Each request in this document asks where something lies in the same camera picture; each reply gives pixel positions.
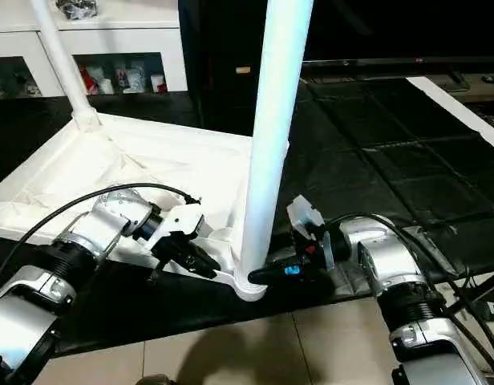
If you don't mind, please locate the white glass-door cabinet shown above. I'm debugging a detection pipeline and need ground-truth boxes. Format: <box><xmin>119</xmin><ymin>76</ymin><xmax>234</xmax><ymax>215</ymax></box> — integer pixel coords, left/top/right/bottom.
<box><xmin>0</xmin><ymin>0</ymin><xmax>188</xmax><ymax>100</ymax></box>

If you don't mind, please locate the crumpled silver object on cabinet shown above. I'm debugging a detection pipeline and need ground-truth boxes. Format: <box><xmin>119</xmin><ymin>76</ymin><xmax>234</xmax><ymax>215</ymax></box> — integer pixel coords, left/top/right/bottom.
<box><xmin>56</xmin><ymin>0</ymin><xmax>99</xmax><ymax>22</ymax></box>

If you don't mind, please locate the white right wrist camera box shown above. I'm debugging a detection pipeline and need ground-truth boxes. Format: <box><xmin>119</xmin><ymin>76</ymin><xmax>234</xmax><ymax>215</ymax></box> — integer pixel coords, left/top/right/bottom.
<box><xmin>285</xmin><ymin>195</ymin><xmax>334</xmax><ymax>270</ymax></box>

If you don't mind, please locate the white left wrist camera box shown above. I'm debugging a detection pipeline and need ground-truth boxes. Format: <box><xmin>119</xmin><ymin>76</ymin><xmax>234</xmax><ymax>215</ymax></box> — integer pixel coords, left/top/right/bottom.
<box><xmin>143</xmin><ymin>202</ymin><xmax>206</xmax><ymax>249</ymax></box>

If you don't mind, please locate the white plastic table top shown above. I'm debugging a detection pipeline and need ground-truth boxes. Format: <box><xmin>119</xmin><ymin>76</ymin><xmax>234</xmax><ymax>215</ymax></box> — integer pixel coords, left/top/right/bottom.
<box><xmin>0</xmin><ymin>112</ymin><xmax>290</xmax><ymax>303</ymax></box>

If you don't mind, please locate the black work mat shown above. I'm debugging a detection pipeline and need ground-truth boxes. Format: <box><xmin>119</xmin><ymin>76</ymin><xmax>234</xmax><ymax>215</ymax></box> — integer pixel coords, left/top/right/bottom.
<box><xmin>0</xmin><ymin>76</ymin><xmax>494</xmax><ymax>358</ymax></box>

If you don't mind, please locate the white plastic table leg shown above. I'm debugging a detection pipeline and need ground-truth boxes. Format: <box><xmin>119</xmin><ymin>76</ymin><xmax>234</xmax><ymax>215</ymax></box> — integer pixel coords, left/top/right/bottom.
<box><xmin>29</xmin><ymin>0</ymin><xmax>102</xmax><ymax>132</ymax></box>
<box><xmin>233</xmin><ymin>0</ymin><xmax>316</xmax><ymax>291</ymax></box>

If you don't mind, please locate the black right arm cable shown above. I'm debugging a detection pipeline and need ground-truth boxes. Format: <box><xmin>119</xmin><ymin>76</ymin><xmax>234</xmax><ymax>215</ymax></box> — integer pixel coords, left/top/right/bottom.
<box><xmin>331</xmin><ymin>213</ymin><xmax>494</xmax><ymax>378</ymax></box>

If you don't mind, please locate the black metal bar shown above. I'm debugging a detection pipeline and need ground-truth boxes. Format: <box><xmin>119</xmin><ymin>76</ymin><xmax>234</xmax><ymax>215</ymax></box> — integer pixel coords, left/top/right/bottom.
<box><xmin>302</xmin><ymin>55</ymin><xmax>494</xmax><ymax>71</ymax></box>

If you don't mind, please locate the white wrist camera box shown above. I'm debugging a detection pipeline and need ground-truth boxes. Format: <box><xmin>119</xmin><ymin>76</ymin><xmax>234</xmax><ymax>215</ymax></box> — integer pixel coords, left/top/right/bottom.
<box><xmin>143</xmin><ymin>202</ymin><xmax>206</xmax><ymax>249</ymax></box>
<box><xmin>285</xmin><ymin>195</ymin><xmax>334</xmax><ymax>270</ymax></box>

